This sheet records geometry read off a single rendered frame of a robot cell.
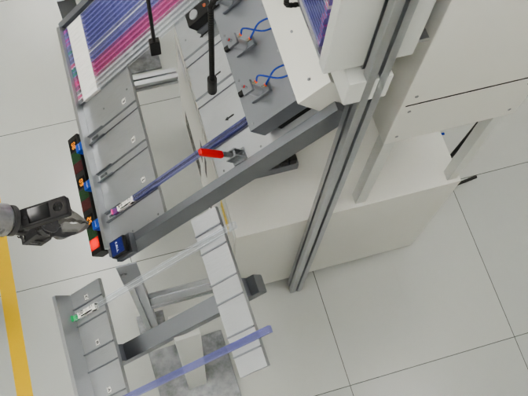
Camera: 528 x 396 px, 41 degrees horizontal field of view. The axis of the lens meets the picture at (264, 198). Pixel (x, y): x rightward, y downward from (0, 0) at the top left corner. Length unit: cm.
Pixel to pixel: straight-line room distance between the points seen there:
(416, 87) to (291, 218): 64
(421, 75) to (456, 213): 139
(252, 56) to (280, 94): 12
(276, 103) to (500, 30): 43
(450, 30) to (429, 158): 83
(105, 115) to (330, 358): 113
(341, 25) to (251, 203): 91
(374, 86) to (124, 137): 76
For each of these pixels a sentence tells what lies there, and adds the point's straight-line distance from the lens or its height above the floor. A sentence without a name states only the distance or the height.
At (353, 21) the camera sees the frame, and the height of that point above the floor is 152.
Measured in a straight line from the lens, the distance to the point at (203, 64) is 163.
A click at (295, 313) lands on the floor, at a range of 246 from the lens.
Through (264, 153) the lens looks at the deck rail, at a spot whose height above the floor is 109.
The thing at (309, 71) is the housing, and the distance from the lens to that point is 133.
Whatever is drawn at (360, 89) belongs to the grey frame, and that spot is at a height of 136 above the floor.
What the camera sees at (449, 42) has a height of 138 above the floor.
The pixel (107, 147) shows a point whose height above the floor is 76.
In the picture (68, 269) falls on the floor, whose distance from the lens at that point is 254.
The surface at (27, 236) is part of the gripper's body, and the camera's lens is 175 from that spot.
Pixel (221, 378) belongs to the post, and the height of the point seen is 1.
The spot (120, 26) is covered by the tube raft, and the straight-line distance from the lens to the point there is 188.
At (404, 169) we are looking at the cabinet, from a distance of 201.
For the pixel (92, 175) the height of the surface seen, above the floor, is 73.
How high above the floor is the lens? 239
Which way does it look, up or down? 67 degrees down
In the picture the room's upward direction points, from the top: 9 degrees clockwise
